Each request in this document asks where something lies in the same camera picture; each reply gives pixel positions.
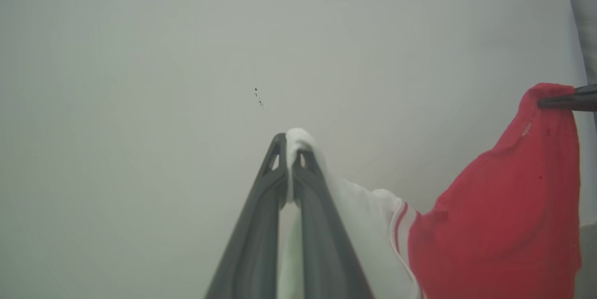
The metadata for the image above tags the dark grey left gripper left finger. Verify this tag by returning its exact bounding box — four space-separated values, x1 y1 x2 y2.
204 132 288 299

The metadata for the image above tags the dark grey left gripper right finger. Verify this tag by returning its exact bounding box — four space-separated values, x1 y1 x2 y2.
292 149 375 299

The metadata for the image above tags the light grey vertical pipe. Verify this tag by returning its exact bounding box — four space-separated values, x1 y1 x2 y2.
570 0 597 86

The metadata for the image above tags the red white jersey garment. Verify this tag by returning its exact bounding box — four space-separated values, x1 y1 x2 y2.
276 83 583 299

